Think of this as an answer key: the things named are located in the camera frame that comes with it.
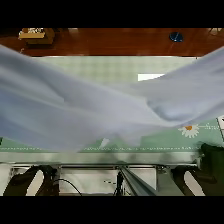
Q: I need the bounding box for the light blue shirt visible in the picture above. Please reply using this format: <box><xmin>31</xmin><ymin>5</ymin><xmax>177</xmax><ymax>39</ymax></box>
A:
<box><xmin>0</xmin><ymin>44</ymin><xmax>224</xmax><ymax>153</ymax></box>

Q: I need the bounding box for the blue round object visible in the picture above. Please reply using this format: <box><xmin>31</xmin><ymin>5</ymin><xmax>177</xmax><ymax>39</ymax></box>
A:
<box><xmin>168</xmin><ymin>31</ymin><xmax>185</xmax><ymax>43</ymax></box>

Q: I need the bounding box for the cardboard box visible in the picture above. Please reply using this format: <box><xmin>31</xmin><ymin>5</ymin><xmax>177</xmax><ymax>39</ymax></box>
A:
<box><xmin>18</xmin><ymin>27</ymin><xmax>56</xmax><ymax>46</ymax></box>

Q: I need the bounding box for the silver frame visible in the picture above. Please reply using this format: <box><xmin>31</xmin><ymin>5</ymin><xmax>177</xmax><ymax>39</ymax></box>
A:
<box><xmin>0</xmin><ymin>161</ymin><xmax>202</xmax><ymax>197</ymax></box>

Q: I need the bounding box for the black cable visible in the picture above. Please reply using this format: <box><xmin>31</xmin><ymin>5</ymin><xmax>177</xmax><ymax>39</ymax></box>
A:
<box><xmin>53</xmin><ymin>178</ymin><xmax>83</xmax><ymax>197</ymax></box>

